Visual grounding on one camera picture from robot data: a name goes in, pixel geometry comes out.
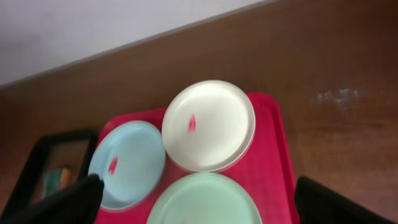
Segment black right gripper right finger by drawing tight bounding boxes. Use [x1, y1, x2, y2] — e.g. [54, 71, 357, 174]
[294, 176, 394, 224]

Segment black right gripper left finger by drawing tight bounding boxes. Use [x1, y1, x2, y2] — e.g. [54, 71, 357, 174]
[1, 174, 104, 224]

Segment light blue plate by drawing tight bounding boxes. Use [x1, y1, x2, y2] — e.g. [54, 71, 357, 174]
[88, 121, 166, 212]

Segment light green plate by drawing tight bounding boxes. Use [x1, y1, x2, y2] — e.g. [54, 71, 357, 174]
[147, 173, 262, 224]

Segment black small tray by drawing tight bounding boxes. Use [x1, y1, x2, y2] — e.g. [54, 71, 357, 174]
[1, 129, 98, 218]

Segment red plastic tray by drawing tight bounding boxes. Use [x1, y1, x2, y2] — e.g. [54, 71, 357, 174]
[95, 92, 299, 223]

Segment white plate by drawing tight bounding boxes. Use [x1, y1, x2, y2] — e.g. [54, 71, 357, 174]
[162, 80, 256, 172]

